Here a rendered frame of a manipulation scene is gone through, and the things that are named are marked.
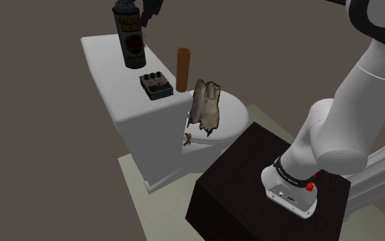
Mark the grey worn glove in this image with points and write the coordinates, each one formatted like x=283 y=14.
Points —
x=206 y=106

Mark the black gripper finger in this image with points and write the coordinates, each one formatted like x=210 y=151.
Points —
x=144 y=18

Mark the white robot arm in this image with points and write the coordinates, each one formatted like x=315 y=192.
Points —
x=342 y=127

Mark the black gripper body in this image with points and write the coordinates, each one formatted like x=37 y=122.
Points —
x=154 y=5

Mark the brown cardboard tube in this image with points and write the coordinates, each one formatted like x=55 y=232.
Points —
x=182 y=70

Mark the pale green floor mat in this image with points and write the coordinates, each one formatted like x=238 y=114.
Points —
x=158 y=207

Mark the white toilet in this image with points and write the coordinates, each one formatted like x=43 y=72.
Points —
x=125 y=90

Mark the white moulded fixture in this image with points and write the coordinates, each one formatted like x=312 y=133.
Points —
x=375 y=177

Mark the dark robot stand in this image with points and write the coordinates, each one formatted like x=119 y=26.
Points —
x=245 y=167

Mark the black pedal box with knobs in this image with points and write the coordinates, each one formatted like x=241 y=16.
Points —
x=157 y=87

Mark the black spray can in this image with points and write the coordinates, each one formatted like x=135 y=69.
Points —
x=132 y=40

